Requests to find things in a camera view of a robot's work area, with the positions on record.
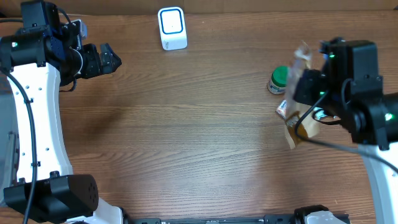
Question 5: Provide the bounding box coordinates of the green lid jar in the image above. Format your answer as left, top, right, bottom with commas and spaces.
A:
267, 66, 289, 95

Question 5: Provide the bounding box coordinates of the brown clear snack bag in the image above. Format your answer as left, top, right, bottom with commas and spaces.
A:
284, 40, 321, 150

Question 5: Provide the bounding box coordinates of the orange white small box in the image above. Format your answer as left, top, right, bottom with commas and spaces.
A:
275, 100, 287, 119

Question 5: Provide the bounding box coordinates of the teal tissue pack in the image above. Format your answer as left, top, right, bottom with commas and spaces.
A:
312, 107, 340, 124

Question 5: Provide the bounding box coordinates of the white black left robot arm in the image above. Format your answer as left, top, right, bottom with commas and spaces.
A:
1, 1, 131, 224

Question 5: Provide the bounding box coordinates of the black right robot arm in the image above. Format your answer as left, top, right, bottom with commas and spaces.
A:
293, 37, 397, 223

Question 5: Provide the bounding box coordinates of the white barcode scanner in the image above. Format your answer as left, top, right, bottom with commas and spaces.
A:
157, 7, 188, 51

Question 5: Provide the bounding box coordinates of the grey plastic mesh basket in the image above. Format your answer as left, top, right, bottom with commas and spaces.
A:
0, 75, 18, 207

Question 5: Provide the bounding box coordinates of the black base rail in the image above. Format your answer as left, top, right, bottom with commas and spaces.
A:
129, 215, 295, 224

